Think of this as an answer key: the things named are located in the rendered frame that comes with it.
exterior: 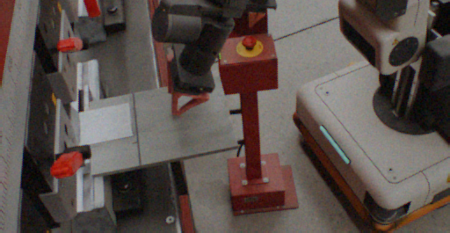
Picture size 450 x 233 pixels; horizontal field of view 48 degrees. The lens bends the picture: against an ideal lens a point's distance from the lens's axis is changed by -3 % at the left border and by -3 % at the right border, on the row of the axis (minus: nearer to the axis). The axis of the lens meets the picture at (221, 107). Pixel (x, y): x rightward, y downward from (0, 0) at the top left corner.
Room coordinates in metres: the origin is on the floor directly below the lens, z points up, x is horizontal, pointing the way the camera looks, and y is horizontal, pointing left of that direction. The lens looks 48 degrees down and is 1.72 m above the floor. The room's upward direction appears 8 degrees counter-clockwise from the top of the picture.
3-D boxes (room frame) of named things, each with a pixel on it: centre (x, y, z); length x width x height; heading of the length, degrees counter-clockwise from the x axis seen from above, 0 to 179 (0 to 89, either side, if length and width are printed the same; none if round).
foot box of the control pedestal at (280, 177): (1.10, -0.12, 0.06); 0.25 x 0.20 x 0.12; 89
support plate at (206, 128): (0.64, 0.12, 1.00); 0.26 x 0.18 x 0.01; 95
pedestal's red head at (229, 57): (1.11, -0.09, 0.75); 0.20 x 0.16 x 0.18; 179
